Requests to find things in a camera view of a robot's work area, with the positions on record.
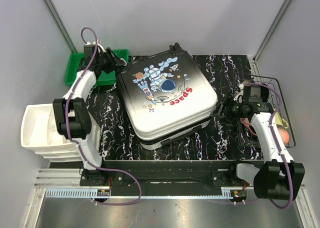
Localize black wire basket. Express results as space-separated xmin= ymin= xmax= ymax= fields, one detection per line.
xmin=236 ymin=74 xmax=296 ymax=148

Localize peach pink mug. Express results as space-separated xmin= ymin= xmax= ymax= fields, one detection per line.
xmin=278 ymin=128 xmax=290 ymax=144

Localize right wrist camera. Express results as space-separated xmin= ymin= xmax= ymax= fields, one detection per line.
xmin=243 ymin=85 xmax=263 ymax=102

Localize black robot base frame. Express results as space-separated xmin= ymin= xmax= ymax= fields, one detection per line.
xmin=80 ymin=160 xmax=249 ymax=195

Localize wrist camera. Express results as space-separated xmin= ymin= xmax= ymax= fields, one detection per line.
xmin=83 ymin=44 xmax=99 ymax=65
xmin=243 ymin=85 xmax=263 ymax=102

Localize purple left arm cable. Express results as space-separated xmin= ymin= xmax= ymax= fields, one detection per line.
xmin=65 ymin=27 xmax=143 ymax=205

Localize white stacked storage bins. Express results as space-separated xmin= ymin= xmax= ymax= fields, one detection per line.
xmin=20 ymin=104 xmax=82 ymax=162

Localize yellow mug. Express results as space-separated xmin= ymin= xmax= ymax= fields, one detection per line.
xmin=274 ymin=111 xmax=289 ymax=129

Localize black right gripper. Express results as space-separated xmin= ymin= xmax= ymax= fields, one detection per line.
xmin=209 ymin=94 xmax=247 ymax=126

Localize pink patterned mug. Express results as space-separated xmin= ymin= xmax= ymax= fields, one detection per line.
xmin=240 ymin=117 xmax=257 ymax=136

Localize space astronaut hard-shell suitcase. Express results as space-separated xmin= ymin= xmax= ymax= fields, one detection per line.
xmin=116 ymin=43 xmax=218 ymax=150

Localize white cable duct strip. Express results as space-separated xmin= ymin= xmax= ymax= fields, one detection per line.
xmin=45 ymin=187 xmax=247 ymax=199

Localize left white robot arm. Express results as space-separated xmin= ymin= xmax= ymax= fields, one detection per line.
xmin=52 ymin=44 xmax=127 ymax=186

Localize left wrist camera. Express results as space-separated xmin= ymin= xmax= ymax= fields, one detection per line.
xmin=83 ymin=44 xmax=99 ymax=65

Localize aluminium rail frame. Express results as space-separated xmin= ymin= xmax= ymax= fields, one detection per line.
xmin=23 ymin=0 xmax=320 ymax=228

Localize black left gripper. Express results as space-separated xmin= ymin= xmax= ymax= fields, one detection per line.
xmin=97 ymin=48 xmax=125 ymax=75

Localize green plastic tray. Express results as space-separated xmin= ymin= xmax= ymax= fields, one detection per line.
xmin=64 ymin=49 xmax=130 ymax=86

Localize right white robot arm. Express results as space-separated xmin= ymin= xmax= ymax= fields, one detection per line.
xmin=212 ymin=99 xmax=305 ymax=202

